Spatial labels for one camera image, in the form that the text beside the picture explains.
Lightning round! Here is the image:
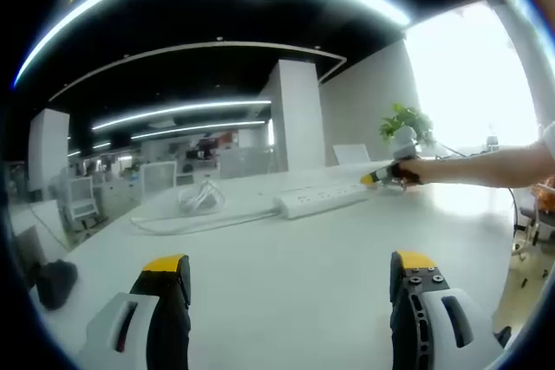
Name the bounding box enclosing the grey mesh office chair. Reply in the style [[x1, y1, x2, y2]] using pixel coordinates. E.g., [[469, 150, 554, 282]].
[[218, 146, 277, 179]]

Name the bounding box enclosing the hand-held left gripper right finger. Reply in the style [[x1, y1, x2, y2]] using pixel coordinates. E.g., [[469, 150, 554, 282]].
[[388, 250, 507, 370]]

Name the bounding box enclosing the white power strip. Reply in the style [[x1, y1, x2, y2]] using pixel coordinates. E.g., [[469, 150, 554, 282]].
[[272, 181, 370, 221]]

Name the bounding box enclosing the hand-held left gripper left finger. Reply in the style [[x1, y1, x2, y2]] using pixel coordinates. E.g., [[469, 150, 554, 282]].
[[77, 253, 193, 370]]

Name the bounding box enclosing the white desk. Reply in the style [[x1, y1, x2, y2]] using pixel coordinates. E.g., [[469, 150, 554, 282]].
[[29, 155, 524, 370]]

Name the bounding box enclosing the black soft object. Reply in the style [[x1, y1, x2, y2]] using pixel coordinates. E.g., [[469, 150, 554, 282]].
[[36, 258, 80, 312]]

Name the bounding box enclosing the green leafy plant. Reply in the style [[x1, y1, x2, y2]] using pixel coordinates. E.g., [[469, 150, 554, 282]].
[[378, 102, 435, 148]]

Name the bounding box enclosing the white mesh office chair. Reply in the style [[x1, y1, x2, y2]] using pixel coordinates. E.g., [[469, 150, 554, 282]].
[[139, 160, 179, 194], [59, 176, 108, 233]]

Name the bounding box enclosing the white power strip cable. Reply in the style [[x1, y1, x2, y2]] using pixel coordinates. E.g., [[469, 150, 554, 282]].
[[129, 180, 284, 237]]

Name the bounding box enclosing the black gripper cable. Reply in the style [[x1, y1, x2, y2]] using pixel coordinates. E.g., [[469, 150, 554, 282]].
[[505, 186, 522, 237]]

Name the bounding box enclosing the black office chair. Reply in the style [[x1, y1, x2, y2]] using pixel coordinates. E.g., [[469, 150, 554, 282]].
[[511, 187, 555, 259]]

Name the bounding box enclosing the person's right hand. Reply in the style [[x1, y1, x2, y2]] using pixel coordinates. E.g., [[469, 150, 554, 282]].
[[388, 157, 429, 188]]

